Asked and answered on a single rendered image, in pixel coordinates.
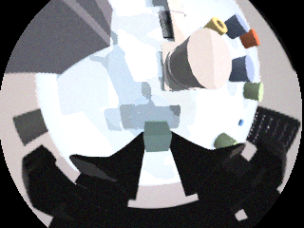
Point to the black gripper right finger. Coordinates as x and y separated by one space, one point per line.
195 163

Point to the blue cylinder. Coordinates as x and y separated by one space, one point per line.
240 122

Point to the brown cylinder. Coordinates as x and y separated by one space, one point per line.
249 39

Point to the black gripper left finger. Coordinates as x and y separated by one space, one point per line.
123 168

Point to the dark grey cylinder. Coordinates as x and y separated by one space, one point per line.
236 26
242 70

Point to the white balance beam with round pans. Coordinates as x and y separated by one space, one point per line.
173 26

